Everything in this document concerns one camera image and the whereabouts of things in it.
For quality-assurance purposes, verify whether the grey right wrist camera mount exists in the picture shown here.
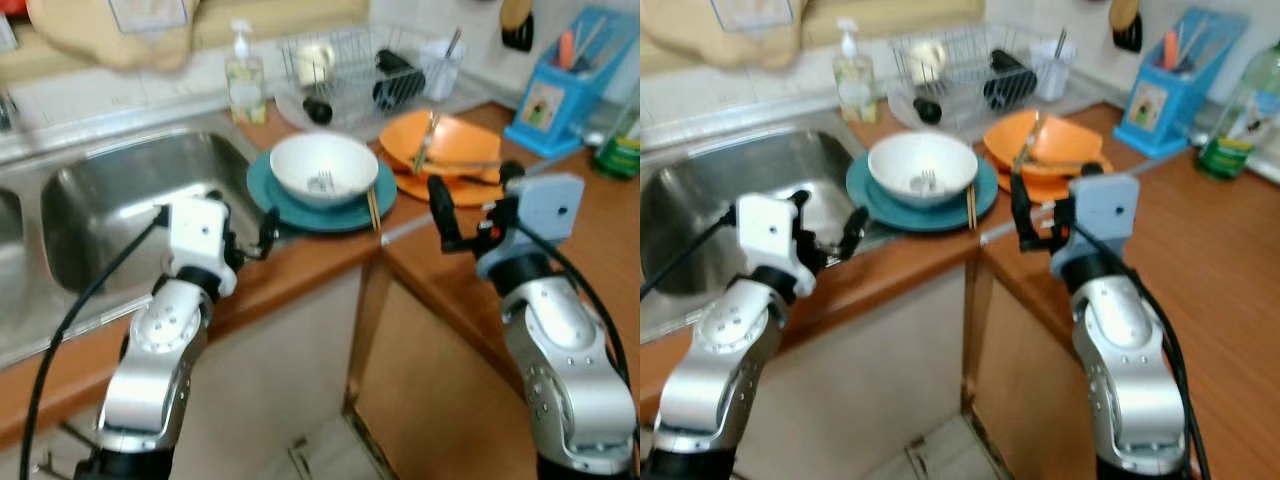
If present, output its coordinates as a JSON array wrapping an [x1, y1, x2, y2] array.
[[1050, 173, 1141, 281], [478, 172, 586, 278]]

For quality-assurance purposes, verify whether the white cabinet door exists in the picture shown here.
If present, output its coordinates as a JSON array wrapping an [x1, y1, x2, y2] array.
[[165, 265, 367, 480], [735, 260, 973, 480]]

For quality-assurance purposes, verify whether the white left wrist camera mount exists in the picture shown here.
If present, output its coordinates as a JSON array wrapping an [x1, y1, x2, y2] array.
[[734, 193, 802, 274], [165, 197, 237, 277]]

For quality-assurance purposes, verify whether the teal plate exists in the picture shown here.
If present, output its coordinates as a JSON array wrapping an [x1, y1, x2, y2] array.
[[846, 148, 999, 234], [247, 150, 398, 234]]

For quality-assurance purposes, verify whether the wooden cabinet door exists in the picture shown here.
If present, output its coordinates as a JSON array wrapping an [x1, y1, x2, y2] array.
[[350, 275, 543, 480], [972, 265, 1101, 480]]

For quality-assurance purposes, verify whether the stainless steel sink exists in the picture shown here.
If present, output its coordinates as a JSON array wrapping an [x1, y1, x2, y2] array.
[[640, 125, 873, 343], [0, 128, 273, 371]]

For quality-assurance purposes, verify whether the deep orange plate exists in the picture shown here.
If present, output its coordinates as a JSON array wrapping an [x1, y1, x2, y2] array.
[[379, 110, 503, 181], [983, 108, 1106, 179]]

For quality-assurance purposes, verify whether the cream mug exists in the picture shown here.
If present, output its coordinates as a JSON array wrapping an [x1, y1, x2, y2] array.
[[905, 38, 947, 87], [297, 40, 337, 87]]

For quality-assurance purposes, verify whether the clear soap pump bottle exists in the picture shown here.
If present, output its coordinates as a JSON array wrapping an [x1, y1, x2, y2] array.
[[225, 18, 268, 126], [833, 16, 878, 124]]

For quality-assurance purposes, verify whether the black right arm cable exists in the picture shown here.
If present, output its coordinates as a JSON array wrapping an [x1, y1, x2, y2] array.
[[1075, 225, 1211, 480], [518, 225, 637, 401]]

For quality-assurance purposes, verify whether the hanging brown black utensil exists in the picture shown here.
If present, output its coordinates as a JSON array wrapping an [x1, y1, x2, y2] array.
[[500, 0, 536, 53], [1108, 0, 1144, 53]]

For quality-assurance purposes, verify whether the white bowl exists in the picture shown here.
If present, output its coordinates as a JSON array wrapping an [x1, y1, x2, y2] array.
[[270, 133, 380, 208], [868, 131, 979, 208]]

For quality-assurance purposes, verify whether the wire dish rack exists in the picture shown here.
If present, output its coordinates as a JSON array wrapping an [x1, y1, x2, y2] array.
[[885, 25, 1078, 131], [275, 25, 473, 133]]

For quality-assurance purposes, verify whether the black flask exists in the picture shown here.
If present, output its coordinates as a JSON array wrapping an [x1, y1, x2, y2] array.
[[373, 48, 427, 112], [983, 48, 1039, 112]]

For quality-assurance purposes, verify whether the beige cloth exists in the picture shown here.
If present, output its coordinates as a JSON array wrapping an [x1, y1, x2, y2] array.
[[25, 0, 207, 73], [640, 0, 813, 70]]

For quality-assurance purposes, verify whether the white cutlery cup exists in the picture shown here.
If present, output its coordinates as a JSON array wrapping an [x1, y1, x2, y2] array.
[[420, 38, 466, 101], [1030, 38, 1074, 101]]

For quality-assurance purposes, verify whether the gold-handled fork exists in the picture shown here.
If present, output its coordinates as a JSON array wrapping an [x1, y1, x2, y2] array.
[[1013, 110, 1043, 173], [413, 112, 442, 174]]

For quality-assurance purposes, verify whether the blue knife block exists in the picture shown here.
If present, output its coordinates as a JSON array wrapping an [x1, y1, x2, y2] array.
[[503, 5, 639, 159], [1113, 8, 1248, 159]]

